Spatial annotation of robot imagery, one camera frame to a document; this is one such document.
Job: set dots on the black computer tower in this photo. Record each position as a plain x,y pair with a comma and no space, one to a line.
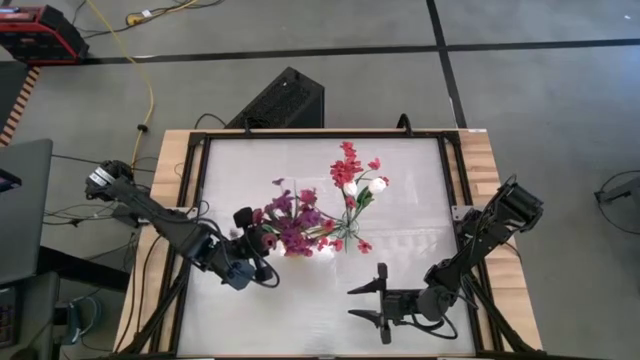
280,100

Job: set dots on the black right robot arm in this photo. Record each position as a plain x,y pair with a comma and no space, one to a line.
480,240

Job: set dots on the red and black toolbox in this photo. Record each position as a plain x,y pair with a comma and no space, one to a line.
35,40

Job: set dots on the red artificial tulip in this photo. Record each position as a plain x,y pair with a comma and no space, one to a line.
257,216
270,241

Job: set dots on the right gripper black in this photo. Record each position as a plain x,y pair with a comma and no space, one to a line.
405,305

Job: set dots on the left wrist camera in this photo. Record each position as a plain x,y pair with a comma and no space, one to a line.
241,276

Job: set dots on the orange black striped ramp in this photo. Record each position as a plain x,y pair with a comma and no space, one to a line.
20,105

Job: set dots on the black table frame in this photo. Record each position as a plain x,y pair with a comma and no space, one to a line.
320,134

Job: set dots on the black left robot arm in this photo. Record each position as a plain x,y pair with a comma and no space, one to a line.
150,215

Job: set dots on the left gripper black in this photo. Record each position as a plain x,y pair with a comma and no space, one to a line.
245,247

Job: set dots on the clear embossed glass vase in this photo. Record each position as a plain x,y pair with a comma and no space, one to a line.
352,235

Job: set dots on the purple artificial flower bunch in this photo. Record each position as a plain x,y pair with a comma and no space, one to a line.
295,235

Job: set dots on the grey side desk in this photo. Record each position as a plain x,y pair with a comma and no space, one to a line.
25,210

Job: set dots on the red artificial flower bunch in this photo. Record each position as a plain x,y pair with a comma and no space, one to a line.
337,244
345,167

